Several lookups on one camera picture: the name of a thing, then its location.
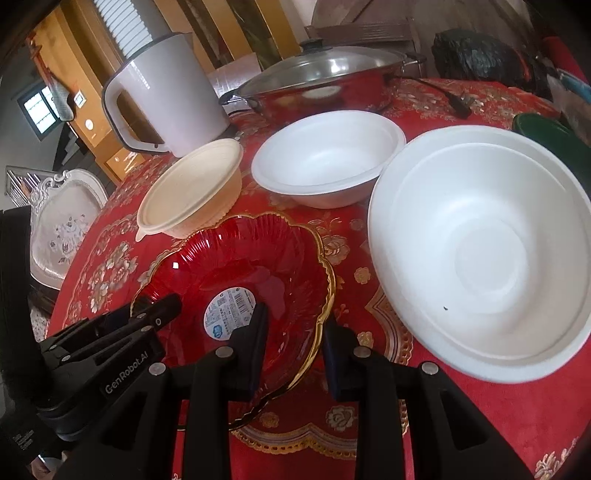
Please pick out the cream paper bowl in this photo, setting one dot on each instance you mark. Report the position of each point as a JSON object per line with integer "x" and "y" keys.
{"x": 194, "y": 194}

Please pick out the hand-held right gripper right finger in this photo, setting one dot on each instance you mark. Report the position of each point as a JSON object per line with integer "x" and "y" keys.
{"x": 333, "y": 364}

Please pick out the red glass plate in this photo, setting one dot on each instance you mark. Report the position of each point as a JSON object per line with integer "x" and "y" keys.
{"x": 258, "y": 267}

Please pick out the white carved chair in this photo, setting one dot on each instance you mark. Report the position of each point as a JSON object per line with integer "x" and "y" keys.
{"x": 60, "y": 221}

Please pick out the dark green container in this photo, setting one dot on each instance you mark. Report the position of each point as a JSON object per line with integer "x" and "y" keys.
{"x": 545, "y": 134}

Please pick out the black plastic bag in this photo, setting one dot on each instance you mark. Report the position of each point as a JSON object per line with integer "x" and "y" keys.
{"x": 475, "y": 55}

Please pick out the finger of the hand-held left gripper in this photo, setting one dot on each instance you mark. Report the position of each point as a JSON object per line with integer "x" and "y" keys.
{"x": 106, "y": 341}
{"x": 159, "y": 309}

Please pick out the small white foam bowl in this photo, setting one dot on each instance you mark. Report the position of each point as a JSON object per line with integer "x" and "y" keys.
{"x": 323, "y": 152}

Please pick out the blue plastic item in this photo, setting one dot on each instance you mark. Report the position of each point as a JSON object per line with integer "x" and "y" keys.
{"x": 575, "y": 81}

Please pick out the red floral tablecloth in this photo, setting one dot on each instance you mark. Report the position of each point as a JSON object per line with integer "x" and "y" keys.
{"x": 351, "y": 258}

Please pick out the glass pot lid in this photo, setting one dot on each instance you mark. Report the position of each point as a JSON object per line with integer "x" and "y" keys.
{"x": 323, "y": 64}

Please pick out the white electric kettle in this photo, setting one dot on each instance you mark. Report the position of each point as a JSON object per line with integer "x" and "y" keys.
{"x": 175, "y": 92}

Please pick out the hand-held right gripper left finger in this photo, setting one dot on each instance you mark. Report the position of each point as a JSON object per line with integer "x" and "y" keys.
{"x": 257, "y": 350}

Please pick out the large white foam bowl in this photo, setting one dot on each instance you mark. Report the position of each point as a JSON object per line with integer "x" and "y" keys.
{"x": 485, "y": 258}

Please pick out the stainless steel pot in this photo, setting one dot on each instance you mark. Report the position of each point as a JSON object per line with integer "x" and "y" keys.
{"x": 314, "y": 105}

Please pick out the small window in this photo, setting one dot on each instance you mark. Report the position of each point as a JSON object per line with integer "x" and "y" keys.
{"x": 38, "y": 110}

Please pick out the yellow wooden cabinet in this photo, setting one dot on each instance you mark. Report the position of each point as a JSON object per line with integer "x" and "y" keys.
{"x": 78, "y": 60}

